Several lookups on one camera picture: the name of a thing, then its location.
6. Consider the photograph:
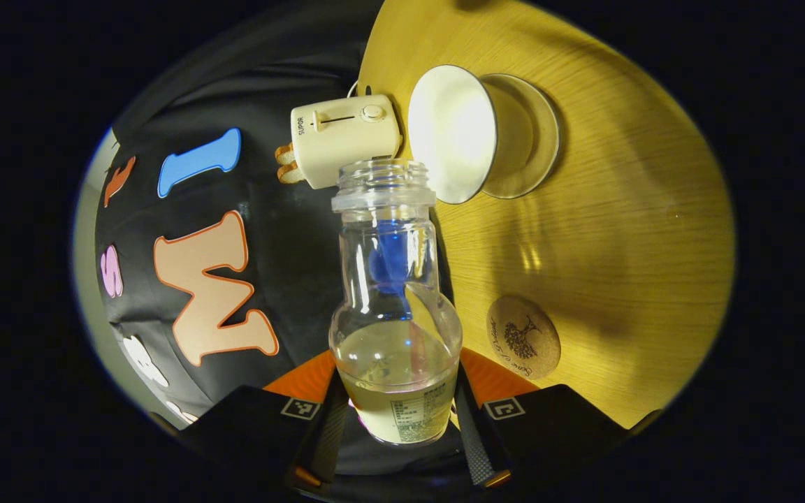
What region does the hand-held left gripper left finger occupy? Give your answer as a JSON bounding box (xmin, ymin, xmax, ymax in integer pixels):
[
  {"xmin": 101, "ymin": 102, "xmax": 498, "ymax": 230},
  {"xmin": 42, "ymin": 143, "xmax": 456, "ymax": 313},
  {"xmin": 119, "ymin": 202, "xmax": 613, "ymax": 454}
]
[{"xmin": 179, "ymin": 349, "xmax": 351, "ymax": 490}]

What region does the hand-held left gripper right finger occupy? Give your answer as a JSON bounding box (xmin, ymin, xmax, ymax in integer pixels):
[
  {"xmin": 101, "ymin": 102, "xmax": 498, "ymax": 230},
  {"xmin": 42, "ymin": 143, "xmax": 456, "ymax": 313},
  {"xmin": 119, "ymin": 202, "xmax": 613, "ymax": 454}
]
[{"xmin": 453, "ymin": 347, "xmax": 630, "ymax": 488}]

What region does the clear plastic water bottle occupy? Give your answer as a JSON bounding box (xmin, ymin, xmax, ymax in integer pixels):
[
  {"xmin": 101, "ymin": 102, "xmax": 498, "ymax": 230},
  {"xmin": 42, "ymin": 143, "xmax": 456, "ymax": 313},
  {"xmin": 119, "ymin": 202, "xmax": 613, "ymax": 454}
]
[{"xmin": 328, "ymin": 159, "xmax": 463, "ymax": 446}]

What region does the round cork coaster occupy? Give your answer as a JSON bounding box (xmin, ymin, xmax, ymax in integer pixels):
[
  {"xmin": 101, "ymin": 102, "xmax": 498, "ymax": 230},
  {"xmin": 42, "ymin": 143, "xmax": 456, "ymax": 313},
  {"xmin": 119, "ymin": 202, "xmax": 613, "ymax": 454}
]
[{"xmin": 486, "ymin": 294, "xmax": 562, "ymax": 380}]

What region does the cream ceramic teacup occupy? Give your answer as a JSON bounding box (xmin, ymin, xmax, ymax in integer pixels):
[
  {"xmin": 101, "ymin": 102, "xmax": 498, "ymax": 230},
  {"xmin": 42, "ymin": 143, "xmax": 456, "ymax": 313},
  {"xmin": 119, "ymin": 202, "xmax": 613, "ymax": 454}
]
[{"xmin": 407, "ymin": 64, "xmax": 539, "ymax": 205}]

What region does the black backdrop cloth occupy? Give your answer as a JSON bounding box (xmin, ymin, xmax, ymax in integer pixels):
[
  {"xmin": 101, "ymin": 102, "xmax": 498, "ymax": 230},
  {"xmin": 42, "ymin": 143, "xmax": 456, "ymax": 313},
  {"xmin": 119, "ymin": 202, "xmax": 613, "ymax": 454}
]
[{"xmin": 92, "ymin": 0, "xmax": 459, "ymax": 434}]

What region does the cream toaster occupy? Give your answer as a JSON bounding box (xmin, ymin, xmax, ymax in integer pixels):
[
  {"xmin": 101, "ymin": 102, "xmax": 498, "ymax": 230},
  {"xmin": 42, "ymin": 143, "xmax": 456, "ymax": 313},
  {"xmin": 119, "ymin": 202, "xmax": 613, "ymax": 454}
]
[{"xmin": 290, "ymin": 94, "xmax": 403, "ymax": 190}]

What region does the cream ceramic saucer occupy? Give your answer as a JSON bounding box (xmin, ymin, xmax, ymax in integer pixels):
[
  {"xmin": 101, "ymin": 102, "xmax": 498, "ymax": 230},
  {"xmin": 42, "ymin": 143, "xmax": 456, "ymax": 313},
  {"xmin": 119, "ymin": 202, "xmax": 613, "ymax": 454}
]
[{"xmin": 481, "ymin": 73, "xmax": 561, "ymax": 201}]

